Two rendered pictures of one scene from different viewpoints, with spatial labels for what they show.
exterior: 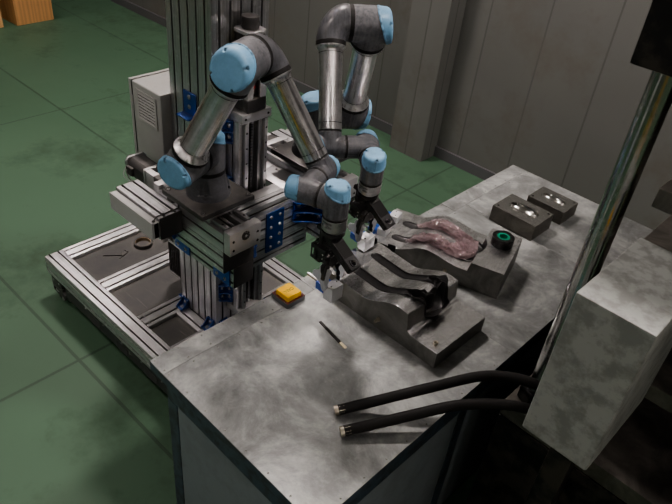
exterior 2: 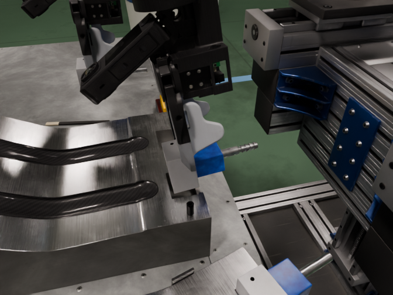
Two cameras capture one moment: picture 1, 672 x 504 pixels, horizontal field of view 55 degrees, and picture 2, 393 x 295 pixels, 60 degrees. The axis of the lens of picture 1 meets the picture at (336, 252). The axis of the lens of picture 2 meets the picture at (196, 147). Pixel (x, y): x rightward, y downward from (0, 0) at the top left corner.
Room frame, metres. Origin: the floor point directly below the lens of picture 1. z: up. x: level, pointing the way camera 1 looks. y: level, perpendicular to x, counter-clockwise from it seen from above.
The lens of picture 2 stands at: (2.08, -0.37, 1.24)
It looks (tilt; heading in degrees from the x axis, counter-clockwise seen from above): 39 degrees down; 126
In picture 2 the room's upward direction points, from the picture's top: straight up
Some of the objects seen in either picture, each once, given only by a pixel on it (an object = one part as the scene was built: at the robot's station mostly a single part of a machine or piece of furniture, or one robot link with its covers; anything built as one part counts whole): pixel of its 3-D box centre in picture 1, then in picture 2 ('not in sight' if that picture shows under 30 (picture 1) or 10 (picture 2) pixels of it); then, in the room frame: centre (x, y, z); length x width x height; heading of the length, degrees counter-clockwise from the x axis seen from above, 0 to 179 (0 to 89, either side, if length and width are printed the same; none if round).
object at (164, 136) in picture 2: not in sight; (171, 147); (1.78, -0.03, 0.87); 0.05 x 0.05 x 0.04; 49
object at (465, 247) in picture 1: (445, 235); not in sight; (1.99, -0.39, 0.90); 0.26 x 0.18 x 0.08; 67
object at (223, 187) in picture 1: (208, 179); not in sight; (1.88, 0.46, 1.09); 0.15 x 0.15 x 0.10
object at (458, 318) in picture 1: (401, 292); (28, 190); (1.67, -0.23, 0.87); 0.50 x 0.26 x 0.14; 49
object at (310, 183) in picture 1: (307, 188); not in sight; (1.63, 0.10, 1.25); 0.11 x 0.11 x 0.08; 70
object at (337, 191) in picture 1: (335, 199); not in sight; (1.58, 0.02, 1.25); 0.09 x 0.08 x 0.11; 70
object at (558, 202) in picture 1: (551, 205); not in sight; (2.43, -0.89, 0.83); 0.17 x 0.13 x 0.06; 49
